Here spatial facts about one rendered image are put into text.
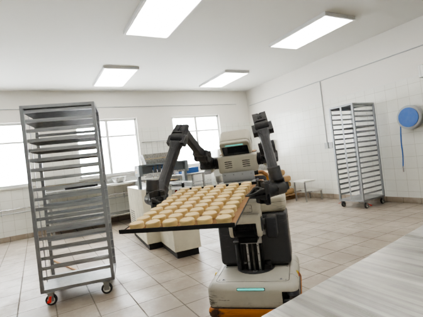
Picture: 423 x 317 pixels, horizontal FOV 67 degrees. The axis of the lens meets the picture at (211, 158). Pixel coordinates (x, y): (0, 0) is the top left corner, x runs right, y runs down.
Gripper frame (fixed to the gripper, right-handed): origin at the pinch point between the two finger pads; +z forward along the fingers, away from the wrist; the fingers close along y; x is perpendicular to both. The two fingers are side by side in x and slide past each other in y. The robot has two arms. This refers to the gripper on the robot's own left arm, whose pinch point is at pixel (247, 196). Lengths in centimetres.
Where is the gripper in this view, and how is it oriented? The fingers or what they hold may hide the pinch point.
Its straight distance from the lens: 134.2
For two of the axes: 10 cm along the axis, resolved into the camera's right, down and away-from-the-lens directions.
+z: -8.5, 1.6, -5.0
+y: 1.4, 9.9, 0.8
